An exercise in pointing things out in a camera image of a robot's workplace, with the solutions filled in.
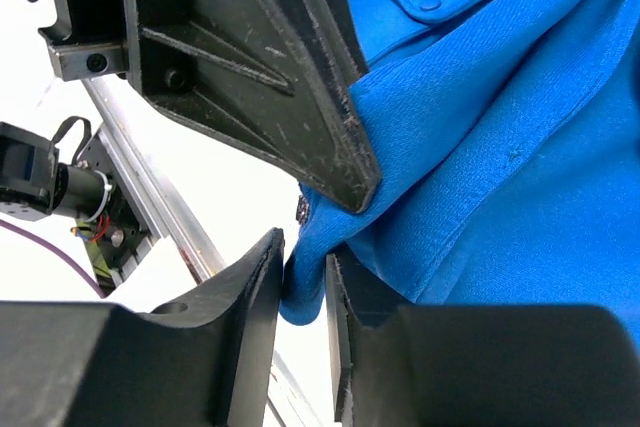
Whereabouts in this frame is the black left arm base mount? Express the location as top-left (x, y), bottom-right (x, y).
top-left (77, 127), bottom-right (160, 296)

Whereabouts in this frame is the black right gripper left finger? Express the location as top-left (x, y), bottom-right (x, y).
top-left (1, 228), bottom-right (284, 426)

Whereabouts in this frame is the aluminium front table rail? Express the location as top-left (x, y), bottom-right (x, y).
top-left (82, 78), bottom-right (322, 426)

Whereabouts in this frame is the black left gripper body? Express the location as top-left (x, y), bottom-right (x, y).
top-left (39, 0), bottom-right (128, 81)

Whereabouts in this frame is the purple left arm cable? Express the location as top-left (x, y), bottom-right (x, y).
top-left (0, 219), bottom-right (109, 299)

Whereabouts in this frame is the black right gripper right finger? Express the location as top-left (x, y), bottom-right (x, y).
top-left (326, 252), bottom-right (639, 426)

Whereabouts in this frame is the blue zip jacket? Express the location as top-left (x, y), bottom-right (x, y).
top-left (280, 0), bottom-right (639, 338)

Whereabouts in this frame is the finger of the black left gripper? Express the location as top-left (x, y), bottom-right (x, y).
top-left (320, 0), bottom-right (368, 85)
top-left (123, 0), bottom-right (381, 213)

